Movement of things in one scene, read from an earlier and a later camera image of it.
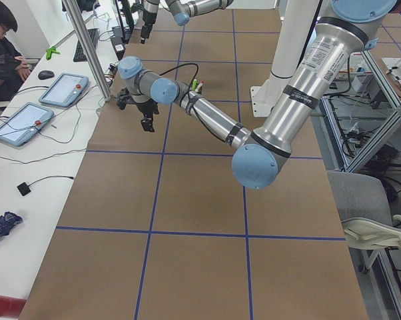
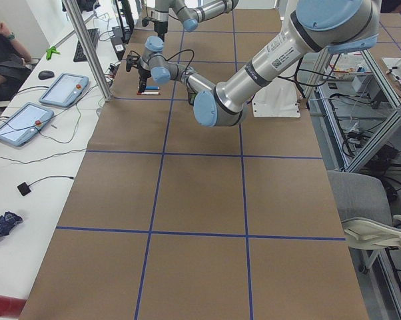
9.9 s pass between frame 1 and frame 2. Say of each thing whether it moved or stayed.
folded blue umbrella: stayed
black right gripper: moved
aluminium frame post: stayed
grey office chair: stayed
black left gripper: moved
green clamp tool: stayed
